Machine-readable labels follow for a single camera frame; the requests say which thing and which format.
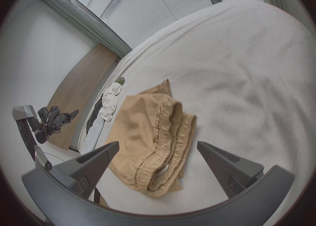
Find pale blue garment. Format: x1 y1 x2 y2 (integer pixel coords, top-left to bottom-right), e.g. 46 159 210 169
80 116 104 155

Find tan shorts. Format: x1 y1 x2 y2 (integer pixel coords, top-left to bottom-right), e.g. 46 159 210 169
106 79 197 198

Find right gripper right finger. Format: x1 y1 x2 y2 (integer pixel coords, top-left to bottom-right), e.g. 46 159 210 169
197 141 265 199

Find white garment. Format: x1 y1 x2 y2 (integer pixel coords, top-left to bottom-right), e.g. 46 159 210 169
99 82 123 122

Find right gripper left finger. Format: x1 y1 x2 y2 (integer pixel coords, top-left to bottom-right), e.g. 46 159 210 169
53 141 120 199

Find black garment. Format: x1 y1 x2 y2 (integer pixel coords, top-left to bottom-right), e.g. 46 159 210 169
86 99 103 137

